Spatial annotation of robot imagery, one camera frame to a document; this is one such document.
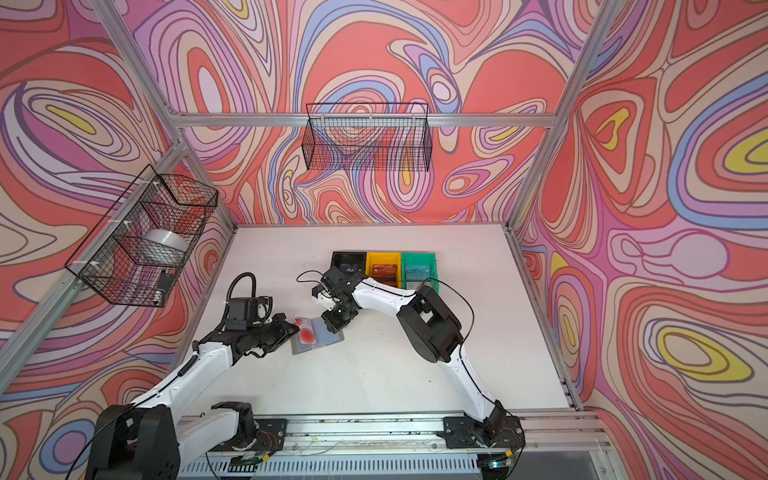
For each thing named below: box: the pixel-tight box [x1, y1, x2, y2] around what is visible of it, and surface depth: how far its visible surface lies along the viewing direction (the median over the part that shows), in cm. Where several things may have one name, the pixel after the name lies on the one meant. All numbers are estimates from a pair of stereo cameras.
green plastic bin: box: [401, 253, 440, 294], surface depth 104 cm
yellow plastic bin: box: [365, 252, 402, 288], surface depth 103 cm
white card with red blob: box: [294, 318, 317, 345], surface depth 89 cm
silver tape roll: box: [140, 229, 188, 265], surface depth 74 cm
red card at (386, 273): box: [372, 264, 398, 287], surface depth 106 cm
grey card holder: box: [291, 317, 345, 355], surface depth 91 cm
